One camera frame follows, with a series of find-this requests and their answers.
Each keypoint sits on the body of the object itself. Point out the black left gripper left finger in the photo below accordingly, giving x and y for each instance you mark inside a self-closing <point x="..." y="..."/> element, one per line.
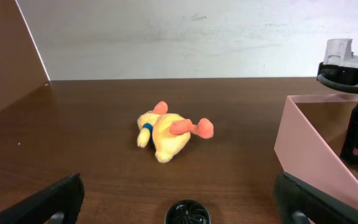
<point x="65" y="196"/>

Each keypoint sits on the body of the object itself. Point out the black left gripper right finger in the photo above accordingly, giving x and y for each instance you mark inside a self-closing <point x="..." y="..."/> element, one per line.
<point x="299" y="202"/>

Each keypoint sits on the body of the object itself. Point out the pink cardboard box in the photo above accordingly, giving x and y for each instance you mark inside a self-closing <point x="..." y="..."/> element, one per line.
<point x="309" y="141"/>

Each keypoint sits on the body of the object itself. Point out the black round lid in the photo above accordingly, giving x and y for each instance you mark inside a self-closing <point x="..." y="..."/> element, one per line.
<point x="187" y="212"/>

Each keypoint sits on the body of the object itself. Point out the yellow plush duck toy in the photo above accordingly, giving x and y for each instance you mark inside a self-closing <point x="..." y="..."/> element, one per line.
<point x="169" y="132"/>

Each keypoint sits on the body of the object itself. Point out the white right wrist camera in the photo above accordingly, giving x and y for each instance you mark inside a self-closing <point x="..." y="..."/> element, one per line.
<point x="339" y="53"/>

